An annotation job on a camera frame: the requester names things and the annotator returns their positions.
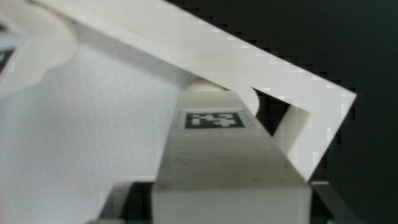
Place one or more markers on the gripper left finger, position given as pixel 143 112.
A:
pixel 127 207

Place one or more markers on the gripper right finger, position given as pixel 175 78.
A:
pixel 342 214

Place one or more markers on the white desk tabletop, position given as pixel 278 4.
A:
pixel 100 59

